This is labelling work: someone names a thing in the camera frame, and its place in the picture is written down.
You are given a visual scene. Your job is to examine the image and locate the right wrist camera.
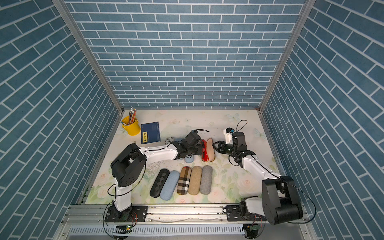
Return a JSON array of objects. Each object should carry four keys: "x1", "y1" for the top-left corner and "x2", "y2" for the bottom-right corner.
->
[{"x1": 223, "y1": 128, "x2": 235, "y2": 145}]

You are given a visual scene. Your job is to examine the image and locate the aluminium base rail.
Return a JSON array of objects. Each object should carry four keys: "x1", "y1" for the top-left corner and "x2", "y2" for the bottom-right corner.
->
[{"x1": 54, "y1": 204, "x2": 317, "y2": 240}]

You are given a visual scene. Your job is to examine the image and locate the yellow pencil cup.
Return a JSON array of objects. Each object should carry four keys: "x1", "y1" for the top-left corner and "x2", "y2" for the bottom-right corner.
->
[{"x1": 121, "y1": 117, "x2": 141, "y2": 136}]

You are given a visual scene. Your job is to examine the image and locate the red frame sunglasses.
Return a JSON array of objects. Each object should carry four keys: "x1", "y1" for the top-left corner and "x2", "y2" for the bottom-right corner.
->
[{"x1": 201, "y1": 140, "x2": 209, "y2": 163}]

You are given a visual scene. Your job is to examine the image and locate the light blue case white sunglasses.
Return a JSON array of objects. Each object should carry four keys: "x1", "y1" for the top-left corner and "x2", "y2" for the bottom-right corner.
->
[{"x1": 184, "y1": 156, "x2": 195, "y2": 164}]

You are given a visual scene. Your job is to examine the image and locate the beige case purple glasses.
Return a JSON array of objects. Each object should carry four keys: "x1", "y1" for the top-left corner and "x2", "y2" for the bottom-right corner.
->
[{"x1": 188, "y1": 166, "x2": 203, "y2": 196}]

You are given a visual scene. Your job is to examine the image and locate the coloured pencils bundle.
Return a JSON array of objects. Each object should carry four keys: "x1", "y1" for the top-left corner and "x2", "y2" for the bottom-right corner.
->
[{"x1": 128, "y1": 108, "x2": 137, "y2": 125}]

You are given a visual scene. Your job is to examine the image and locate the flag pattern glasses case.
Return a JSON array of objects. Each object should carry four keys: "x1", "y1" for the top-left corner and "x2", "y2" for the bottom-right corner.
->
[{"x1": 165, "y1": 137, "x2": 175, "y2": 145}]

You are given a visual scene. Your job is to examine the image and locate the dark blue book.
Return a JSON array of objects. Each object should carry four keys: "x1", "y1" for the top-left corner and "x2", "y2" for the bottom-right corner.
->
[{"x1": 141, "y1": 122, "x2": 161, "y2": 145}]

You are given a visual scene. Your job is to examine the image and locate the plaid beige glasses case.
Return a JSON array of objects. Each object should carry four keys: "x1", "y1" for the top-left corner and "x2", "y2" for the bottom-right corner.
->
[{"x1": 177, "y1": 167, "x2": 192, "y2": 196}]

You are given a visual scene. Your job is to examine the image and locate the light blue denim case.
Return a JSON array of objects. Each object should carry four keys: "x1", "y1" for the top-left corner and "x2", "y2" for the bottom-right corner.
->
[{"x1": 160, "y1": 171, "x2": 180, "y2": 201}]

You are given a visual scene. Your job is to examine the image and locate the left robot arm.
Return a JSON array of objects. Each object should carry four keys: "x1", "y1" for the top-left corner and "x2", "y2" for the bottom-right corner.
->
[{"x1": 109, "y1": 130, "x2": 203, "y2": 213}]

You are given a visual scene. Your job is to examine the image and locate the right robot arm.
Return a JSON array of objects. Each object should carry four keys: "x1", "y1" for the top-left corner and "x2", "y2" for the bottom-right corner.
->
[{"x1": 212, "y1": 132, "x2": 304, "y2": 225}]

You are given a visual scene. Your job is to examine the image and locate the black glasses case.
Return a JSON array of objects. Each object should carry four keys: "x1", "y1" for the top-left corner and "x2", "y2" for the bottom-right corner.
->
[{"x1": 150, "y1": 169, "x2": 170, "y2": 198}]

